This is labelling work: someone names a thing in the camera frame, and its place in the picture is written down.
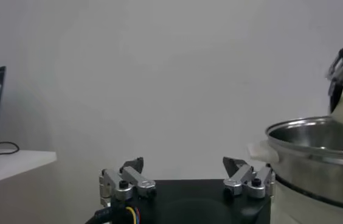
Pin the stainless steel steamer basket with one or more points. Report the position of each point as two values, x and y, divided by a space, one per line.
311 179

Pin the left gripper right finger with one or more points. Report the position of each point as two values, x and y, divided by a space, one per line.
244 179

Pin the white electric pot base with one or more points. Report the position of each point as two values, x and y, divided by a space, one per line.
296 210

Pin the white side table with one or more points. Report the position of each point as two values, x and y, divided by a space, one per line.
13 165

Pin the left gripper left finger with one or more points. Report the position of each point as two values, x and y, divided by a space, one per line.
129 179

